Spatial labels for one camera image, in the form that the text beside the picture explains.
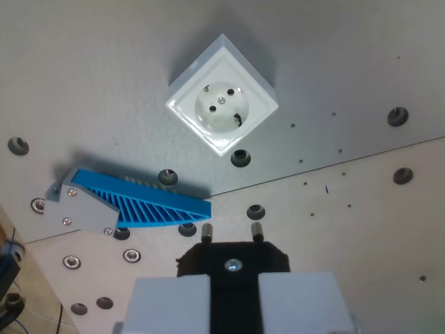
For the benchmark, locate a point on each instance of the black plug with metal pins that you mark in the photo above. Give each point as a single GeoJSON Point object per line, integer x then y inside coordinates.
{"type": "Point", "coordinates": [205, 257]}

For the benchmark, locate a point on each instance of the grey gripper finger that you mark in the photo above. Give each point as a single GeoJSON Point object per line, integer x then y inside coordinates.
{"type": "Point", "coordinates": [299, 302]}
{"type": "Point", "coordinates": [167, 306]}

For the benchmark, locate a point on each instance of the silver hex screw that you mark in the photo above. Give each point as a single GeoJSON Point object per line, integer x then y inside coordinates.
{"type": "Point", "coordinates": [132, 255]}
{"type": "Point", "coordinates": [38, 204]}
{"type": "Point", "coordinates": [72, 261]}

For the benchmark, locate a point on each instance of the black round connector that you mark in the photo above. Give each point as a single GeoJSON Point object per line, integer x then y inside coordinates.
{"type": "Point", "coordinates": [14, 302]}

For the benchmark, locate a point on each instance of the white square wall socket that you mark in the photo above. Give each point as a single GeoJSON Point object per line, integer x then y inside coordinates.
{"type": "Point", "coordinates": [222, 104]}

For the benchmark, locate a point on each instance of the blue ribbed finger grey mount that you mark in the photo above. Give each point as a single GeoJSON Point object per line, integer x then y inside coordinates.
{"type": "Point", "coordinates": [139, 205]}

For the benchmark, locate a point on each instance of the black block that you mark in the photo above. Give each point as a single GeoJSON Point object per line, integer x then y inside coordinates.
{"type": "Point", "coordinates": [7, 269]}

